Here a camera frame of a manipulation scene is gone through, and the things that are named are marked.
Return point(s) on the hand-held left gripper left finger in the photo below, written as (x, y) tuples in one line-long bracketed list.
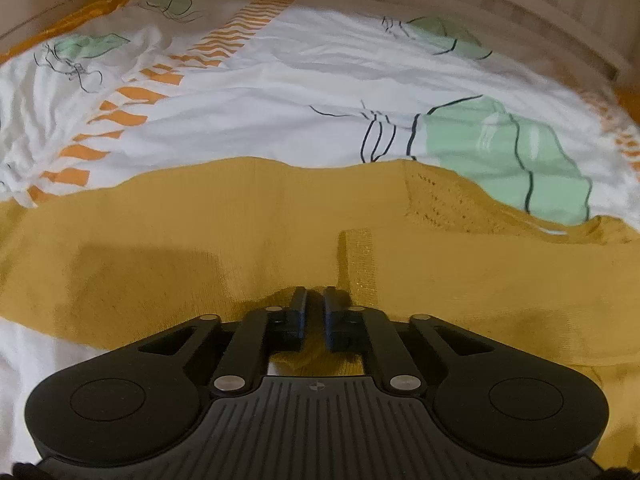
[(298, 321)]

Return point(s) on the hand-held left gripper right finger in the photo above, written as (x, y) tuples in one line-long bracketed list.
[(332, 321)]

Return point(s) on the mustard yellow knit garment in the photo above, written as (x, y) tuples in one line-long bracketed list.
[(200, 240)]

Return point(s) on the white leaf-print bed cover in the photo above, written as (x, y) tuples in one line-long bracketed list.
[(260, 110)]

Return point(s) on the orange bed sheet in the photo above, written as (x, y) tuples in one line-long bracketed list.
[(95, 10)]

